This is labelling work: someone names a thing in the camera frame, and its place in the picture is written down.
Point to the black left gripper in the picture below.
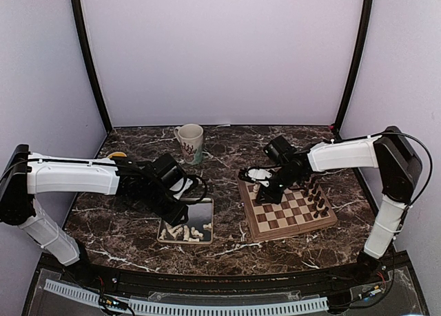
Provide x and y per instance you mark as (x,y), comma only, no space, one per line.
(173,217)

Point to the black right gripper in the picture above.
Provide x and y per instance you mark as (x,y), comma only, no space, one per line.
(271,197)

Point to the wooden chessboard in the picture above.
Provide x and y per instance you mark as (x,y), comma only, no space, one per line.
(275,221)

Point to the silver metal tray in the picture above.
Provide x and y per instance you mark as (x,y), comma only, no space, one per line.
(198,214)

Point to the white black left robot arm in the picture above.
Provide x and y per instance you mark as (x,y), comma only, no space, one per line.
(28,174)

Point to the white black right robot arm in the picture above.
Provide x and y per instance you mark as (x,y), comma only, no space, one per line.
(389,152)

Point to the dark chess pieces row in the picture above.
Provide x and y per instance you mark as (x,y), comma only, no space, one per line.
(312,192)

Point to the white pieces pile in tray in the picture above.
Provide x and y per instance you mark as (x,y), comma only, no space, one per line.
(185,234)

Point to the white mug orange interior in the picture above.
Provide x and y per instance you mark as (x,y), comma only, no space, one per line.
(117,154)

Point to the white floral ceramic mug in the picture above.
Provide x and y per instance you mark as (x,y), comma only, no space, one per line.
(191,139)

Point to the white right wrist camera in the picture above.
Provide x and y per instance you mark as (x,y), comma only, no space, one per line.
(256,176)

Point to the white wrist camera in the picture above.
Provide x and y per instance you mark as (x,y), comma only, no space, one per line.
(256,176)
(181,187)

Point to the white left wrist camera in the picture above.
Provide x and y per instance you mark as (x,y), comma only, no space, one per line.
(181,187)

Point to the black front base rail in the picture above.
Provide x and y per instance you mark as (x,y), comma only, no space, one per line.
(333,281)

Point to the white slotted cable duct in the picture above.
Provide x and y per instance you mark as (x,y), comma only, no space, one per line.
(184,306)

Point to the right black frame post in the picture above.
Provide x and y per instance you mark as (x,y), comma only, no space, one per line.
(355,64)

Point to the black frame post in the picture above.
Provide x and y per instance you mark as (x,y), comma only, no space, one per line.
(82,35)
(355,64)

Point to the left black frame post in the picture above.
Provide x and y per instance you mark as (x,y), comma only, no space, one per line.
(82,35)

